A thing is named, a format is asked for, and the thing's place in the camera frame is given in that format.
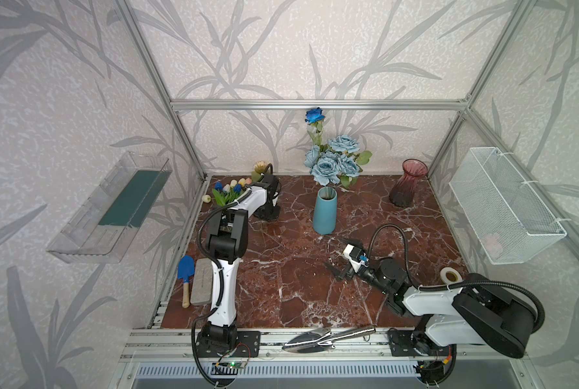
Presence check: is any teal cylindrical vase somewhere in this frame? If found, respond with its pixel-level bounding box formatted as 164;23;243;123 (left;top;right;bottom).
313;186;337;235

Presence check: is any beige sunflower stem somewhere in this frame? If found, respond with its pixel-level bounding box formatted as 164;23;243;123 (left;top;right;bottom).
251;160;273;183

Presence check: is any light blue rose bouquet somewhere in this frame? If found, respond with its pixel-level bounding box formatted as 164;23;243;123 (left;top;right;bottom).
304;131;373;189

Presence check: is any dark blue rose stem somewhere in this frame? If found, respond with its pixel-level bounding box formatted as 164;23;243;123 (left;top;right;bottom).
305;107;325;146

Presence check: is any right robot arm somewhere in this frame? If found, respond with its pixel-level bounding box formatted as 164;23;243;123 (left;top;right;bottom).
326;234;546;358

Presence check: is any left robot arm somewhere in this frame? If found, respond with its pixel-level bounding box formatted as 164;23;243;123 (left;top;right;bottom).
192;164;281;358

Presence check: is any red glass vase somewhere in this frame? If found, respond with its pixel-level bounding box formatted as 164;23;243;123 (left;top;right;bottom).
389;159;428;208

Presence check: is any tulip bunch multicoloured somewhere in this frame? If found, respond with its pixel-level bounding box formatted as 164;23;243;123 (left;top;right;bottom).
202;178;252;206

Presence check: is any white tape roll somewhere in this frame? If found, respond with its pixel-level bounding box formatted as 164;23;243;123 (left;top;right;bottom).
440;267;464;285

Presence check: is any silver metal trowel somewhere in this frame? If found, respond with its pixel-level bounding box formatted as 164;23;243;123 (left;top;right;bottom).
281;325;376;353

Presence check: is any blue hand shovel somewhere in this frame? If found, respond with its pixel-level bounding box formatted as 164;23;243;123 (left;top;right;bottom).
177;255;195;308

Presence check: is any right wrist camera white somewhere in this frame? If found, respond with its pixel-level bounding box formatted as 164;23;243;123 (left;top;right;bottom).
343;243;369;274

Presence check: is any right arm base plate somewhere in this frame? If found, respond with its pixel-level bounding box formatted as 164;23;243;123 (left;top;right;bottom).
387;328;450;358

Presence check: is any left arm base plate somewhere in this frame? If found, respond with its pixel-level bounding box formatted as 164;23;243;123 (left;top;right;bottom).
195;330;262;358

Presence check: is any white wire mesh basket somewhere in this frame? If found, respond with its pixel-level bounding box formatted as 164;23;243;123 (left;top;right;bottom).
449;147;568;265

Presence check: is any clear plastic wall shelf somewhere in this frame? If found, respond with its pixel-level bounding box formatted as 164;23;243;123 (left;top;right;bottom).
47;152;173;264

